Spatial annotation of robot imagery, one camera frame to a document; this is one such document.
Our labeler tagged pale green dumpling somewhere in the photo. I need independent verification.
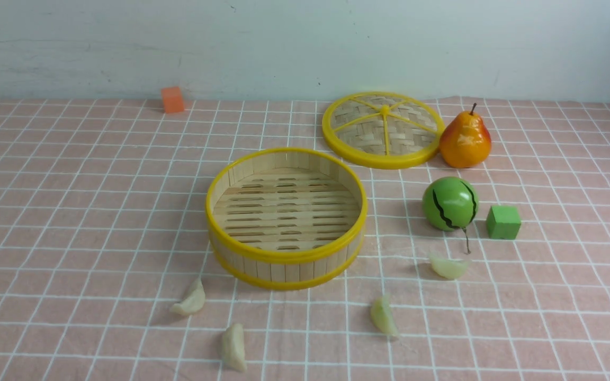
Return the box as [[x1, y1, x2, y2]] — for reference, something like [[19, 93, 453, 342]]
[[428, 254, 471, 280], [370, 294, 400, 338]]

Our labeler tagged orange foam cube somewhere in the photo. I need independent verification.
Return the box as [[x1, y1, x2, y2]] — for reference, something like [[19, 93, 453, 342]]
[[160, 86, 185, 114]]

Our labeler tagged white dumpling bottom front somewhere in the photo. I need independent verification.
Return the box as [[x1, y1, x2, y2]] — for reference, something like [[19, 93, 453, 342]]
[[220, 323, 247, 373]]

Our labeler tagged green foam cube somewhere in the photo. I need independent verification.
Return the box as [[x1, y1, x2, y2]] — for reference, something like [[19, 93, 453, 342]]
[[485, 205, 522, 240]]

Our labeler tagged pale green dumpling front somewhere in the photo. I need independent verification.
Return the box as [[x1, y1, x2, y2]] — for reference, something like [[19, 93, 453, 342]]
[[370, 294, 400, 338]]

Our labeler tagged woven bamboo steamer lid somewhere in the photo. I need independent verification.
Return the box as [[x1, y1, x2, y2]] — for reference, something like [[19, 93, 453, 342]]
[[321, 92, 445, 170]]

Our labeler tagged white dumpling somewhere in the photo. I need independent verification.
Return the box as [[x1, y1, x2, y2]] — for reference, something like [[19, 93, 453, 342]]
[[169, 277, 206, 316], [220, 323, 247, 373]]

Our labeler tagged pink checkered tablecloth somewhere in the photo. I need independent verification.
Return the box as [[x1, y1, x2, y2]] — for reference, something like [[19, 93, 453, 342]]
[[0, 99, 610, 380]]

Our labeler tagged bamboo steamer tray yellow rim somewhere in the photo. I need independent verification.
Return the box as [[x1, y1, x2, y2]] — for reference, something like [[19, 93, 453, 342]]
[[205, 148, 369, 291]]

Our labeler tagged green toy watermelon ball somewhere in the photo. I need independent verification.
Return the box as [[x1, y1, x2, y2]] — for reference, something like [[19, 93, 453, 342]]
[[421, 176, 479, 254]]

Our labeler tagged orange yellow toy pear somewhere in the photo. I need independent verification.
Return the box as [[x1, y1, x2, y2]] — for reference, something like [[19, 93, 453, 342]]
[[438, 102, 492, 169]]

